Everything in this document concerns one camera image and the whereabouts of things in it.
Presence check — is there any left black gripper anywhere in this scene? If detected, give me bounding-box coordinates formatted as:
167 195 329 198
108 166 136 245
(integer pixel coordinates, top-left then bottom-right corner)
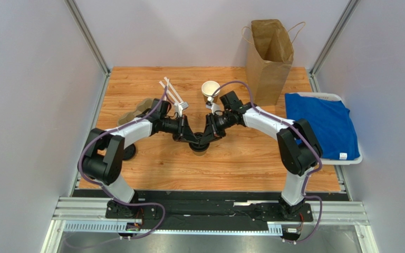
160 115 198 145

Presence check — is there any black coffee cup lid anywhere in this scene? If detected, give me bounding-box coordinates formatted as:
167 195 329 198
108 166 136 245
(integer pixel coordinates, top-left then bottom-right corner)
188 132 210 152

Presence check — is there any cardboard cup carrier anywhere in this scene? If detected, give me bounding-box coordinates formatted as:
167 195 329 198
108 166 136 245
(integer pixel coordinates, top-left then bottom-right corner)
117 98 153 127

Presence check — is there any brown paper bag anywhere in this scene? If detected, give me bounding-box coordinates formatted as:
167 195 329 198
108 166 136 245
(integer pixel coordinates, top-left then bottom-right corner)
242 19 306 106

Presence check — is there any kraft paper cup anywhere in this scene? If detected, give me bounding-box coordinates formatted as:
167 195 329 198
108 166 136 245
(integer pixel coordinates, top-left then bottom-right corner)
201 81 220 103
193 150 207 156

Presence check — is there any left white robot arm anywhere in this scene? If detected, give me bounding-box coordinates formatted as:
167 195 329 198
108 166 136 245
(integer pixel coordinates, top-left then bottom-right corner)
78 99 199 218

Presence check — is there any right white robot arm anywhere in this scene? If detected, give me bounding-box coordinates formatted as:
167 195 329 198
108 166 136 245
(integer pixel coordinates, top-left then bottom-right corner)
199 91 322 220

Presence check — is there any blue cloth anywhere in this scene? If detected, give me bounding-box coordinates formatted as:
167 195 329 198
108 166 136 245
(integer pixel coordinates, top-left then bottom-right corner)
284 92 359 160

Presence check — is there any white plastic basket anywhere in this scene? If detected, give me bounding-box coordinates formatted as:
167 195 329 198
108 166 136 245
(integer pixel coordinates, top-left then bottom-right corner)
297 92 363 166

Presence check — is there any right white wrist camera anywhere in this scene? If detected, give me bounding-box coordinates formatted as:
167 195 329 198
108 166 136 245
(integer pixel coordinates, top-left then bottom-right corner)
206 96 221 114

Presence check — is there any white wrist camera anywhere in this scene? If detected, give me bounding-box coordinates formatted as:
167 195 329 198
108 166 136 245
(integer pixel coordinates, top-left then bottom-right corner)
175 102 189 118
206 96 221 114

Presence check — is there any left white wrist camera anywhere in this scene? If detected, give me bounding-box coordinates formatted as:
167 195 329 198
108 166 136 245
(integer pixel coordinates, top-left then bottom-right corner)
175 102 189 118

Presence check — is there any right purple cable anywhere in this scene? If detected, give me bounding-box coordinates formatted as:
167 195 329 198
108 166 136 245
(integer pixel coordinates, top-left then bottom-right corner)
209 80 324 244

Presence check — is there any purple cable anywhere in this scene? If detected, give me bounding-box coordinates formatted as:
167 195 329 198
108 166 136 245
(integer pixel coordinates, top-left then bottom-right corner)
77 85 170 241
209 80 324 244

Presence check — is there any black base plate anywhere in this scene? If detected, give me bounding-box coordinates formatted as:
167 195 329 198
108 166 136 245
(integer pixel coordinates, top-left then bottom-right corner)
72 189 315 232

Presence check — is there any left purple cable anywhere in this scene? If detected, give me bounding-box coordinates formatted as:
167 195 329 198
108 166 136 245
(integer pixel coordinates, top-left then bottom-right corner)
77 85 170 241

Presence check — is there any aluminium rail frame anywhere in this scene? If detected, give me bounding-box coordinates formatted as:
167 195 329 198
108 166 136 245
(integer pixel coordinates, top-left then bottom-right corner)
42 189 378 252

